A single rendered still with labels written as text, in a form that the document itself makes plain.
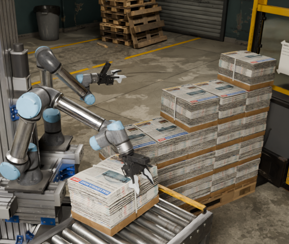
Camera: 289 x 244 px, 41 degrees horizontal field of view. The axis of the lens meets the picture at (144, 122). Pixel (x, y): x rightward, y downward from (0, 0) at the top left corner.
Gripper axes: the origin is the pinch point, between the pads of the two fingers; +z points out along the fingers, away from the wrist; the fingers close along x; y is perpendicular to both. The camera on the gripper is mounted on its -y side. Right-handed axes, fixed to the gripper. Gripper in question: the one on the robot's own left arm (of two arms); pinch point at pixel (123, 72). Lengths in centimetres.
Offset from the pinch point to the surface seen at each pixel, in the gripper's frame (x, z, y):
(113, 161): 92, -35, 8
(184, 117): 31, 40, 26
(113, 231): 128, -46, 21
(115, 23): -589, 183, 158
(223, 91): 18, 79, 15
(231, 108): 29, 82, 25
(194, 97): 24, 50, 14
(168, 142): 43, 23, 38
